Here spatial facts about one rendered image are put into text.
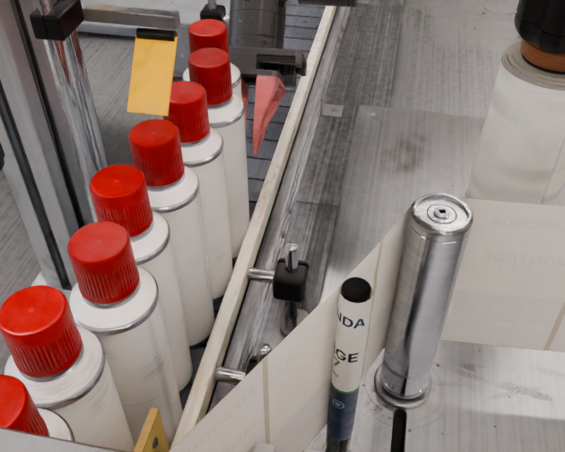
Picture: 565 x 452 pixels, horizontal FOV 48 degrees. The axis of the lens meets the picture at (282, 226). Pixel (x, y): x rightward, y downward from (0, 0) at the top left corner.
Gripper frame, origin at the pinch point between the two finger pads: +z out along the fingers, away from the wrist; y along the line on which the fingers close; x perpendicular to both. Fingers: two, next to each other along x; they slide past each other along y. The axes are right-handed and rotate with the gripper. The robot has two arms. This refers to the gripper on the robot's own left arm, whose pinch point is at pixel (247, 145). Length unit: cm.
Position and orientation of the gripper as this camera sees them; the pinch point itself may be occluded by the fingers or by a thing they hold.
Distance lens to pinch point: 64.6
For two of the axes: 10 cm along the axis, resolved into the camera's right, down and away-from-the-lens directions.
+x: 1.3, -0.5, 9.9
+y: 9.9, 0.9, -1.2
